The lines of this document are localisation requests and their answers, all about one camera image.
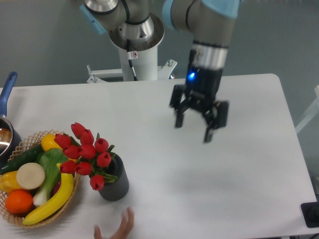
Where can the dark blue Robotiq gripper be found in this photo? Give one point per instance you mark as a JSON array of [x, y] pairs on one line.
[[200, 92]]

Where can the red tulip bouquet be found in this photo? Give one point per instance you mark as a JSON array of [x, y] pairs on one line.
[[88, 155]]

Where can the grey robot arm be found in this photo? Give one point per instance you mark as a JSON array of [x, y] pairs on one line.
[[137, 32]]

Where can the dark grey ribbed vase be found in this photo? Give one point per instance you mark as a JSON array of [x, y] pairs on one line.
[[114, 191]]

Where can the bare human hand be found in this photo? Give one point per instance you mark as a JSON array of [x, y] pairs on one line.
[[126, 225]]

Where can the white metal table clamp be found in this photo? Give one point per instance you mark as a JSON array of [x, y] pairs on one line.
[[97, 76]]

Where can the yellow plastic banana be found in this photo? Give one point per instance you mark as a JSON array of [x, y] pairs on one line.
[[54, 203]]

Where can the yellow lemon toy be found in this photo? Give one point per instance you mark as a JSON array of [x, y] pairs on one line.
[[49, 142]]

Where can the black device at edge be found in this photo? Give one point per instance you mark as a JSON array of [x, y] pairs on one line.
[[310, 213]]

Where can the green bok choy toy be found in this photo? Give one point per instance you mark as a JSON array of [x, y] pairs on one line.
[[48, 161]]

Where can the woven wicker basket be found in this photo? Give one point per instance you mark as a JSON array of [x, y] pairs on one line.
[[24, 145]]

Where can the green cucumber toy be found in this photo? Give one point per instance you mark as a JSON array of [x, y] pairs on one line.
[[28, 156]]

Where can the round beige radish slice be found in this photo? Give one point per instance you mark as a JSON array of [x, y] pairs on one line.
[[30, 176]]

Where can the orange plastic fruit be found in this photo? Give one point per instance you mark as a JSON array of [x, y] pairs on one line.
[[19, 202]]

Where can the yellow bell pepper toy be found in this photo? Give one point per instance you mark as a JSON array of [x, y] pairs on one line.
[[8, 182]]

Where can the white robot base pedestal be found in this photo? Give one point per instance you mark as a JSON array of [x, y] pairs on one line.
[[145, 64]]

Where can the white frame at right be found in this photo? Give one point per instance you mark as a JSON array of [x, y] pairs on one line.
[[311, 111]]

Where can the blue handled saucepan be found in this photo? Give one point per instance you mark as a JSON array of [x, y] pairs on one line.
[[9, 138]]

